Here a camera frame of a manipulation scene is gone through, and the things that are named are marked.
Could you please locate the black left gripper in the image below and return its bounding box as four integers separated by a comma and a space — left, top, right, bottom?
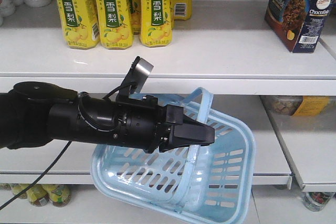
112, 95, 215, 153

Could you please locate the light blue plastic basket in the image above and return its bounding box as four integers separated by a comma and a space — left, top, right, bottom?
90, 88, 256, 223

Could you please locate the dark blue chocolate cookie box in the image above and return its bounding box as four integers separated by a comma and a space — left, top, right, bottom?
265, 0, 335, 53

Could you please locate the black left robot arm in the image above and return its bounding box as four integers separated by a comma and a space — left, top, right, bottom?
1, 81, 215, 153

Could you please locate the white store shelving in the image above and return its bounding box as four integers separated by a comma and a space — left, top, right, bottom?
0, 0, 336, 224

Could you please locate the clear tub of biscuits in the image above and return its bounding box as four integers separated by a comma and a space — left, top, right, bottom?
261, 95, 335, 116

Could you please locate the pear tea bottle right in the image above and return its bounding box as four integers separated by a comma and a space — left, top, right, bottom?
140, 0, 172, 48

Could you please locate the clear bottle lower right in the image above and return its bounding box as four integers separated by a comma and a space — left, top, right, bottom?
302, 192, 335, 212

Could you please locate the green tea bottle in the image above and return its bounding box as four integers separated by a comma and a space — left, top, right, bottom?
42, 184, 71, 207
26, 184, 49, 207

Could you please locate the pear tea bottle middle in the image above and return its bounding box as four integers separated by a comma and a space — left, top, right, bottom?
96, 0, 133, 50

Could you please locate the pear tea bottle left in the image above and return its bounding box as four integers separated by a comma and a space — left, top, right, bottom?
56, 0, 100, 50

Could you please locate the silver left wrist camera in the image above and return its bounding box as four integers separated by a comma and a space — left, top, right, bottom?
124, 56, 154, 94

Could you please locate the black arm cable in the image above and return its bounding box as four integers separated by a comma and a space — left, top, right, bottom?
0, 141, 71, 209

